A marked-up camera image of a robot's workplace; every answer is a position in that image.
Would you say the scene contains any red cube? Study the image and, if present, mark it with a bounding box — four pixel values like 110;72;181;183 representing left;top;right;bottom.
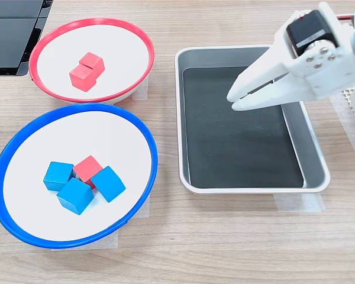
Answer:
79;51;105;78
73;155;104;190
69;64;97;92

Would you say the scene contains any clear tape strip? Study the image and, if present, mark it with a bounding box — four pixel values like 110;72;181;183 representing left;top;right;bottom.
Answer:
51;229;120;251
132;195;151;220
132;73;150;102
330;94;355;173
273;192;327;212

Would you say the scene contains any black tray mat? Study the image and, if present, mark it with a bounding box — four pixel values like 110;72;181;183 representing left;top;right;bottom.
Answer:
182;65;305;189

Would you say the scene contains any steel tray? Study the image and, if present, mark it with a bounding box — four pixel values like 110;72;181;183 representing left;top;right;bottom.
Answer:
174;44;331;195

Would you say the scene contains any blue cube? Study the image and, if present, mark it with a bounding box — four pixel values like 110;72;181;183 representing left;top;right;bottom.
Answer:
90;165;127;204
56;177;95;216
43;161;75;192

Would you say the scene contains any red-rimmed white plate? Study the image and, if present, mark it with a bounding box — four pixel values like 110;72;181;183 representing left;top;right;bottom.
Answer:
28;18;156;105

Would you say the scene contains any blue-rimmed white plate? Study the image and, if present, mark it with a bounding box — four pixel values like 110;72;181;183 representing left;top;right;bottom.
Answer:
0;102;159;249

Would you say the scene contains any black flat device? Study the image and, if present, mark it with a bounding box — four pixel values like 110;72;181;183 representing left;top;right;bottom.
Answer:
0;0;54;77

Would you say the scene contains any pale perforated base plate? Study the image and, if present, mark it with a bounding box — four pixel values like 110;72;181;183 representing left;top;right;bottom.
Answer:
341;85;355;138

